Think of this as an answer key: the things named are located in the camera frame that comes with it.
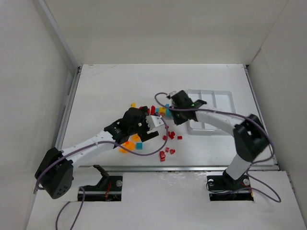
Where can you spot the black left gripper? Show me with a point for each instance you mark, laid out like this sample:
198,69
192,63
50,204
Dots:
145,123

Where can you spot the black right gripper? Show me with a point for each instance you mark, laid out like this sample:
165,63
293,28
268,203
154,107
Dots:
175,114

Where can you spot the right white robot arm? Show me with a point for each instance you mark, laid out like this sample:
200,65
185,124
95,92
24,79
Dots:
248,132

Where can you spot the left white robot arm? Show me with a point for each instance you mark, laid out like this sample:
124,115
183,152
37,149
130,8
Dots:
55,172

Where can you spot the orange D-shaped lego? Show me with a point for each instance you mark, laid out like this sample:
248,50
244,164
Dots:
135,138

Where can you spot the teal 2x2 lego brick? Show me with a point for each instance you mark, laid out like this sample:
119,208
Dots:
139,146

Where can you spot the white sorting tray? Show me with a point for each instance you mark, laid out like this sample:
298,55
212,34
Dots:
211,122

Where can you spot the orange lego pile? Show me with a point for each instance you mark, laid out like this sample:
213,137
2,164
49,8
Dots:
129,145

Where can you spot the red rounded lego assembly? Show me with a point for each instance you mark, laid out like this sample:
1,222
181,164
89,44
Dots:
148,110

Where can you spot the teal and yellow lego assembly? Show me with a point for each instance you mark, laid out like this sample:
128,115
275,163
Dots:
163,112

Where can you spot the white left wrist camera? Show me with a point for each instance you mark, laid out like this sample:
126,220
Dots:
154,121

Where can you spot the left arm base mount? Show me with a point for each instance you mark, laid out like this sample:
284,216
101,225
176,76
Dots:
97,185

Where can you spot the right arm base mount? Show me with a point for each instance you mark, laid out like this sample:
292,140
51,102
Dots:
220,191

